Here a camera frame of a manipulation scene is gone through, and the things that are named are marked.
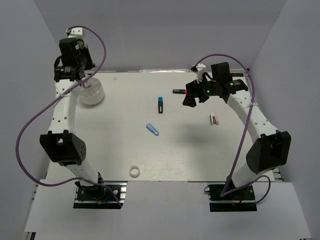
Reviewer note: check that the blue cap black highlighter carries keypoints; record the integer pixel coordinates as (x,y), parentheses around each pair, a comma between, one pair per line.
(160,105)

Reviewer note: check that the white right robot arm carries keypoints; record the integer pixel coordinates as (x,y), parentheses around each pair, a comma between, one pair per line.
(270,147)

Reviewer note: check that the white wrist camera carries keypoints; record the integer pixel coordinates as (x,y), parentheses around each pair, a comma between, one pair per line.
(199,69)
(79,34)

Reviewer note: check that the white round divided organizer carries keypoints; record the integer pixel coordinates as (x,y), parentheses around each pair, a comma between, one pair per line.
(93,95)

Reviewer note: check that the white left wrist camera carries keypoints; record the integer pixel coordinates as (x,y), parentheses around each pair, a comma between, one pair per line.
(79,34)

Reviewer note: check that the right black logo sticker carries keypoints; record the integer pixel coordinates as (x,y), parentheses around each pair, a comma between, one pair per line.
(237,74)

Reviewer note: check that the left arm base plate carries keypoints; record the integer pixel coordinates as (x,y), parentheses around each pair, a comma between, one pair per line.
(96,197)

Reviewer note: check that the clear tape roll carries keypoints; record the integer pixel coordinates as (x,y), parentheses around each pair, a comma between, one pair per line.
(134,171)

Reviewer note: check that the pink cap black highlighter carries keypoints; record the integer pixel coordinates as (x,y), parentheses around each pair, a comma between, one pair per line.
(179,91)

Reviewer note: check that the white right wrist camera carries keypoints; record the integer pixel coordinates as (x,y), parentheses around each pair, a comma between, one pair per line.
(199,69)

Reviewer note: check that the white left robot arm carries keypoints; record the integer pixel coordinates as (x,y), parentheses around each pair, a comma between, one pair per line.
(61,143)

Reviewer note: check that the pink white eraser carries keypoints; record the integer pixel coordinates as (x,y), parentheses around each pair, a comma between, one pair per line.
(213,118)

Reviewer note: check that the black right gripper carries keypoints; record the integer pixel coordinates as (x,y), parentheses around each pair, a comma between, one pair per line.
(194,88)

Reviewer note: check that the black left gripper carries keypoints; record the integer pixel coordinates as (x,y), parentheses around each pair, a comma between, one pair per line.
(90,64)

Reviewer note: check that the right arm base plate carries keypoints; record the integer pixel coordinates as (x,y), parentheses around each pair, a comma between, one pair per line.
(243,200)

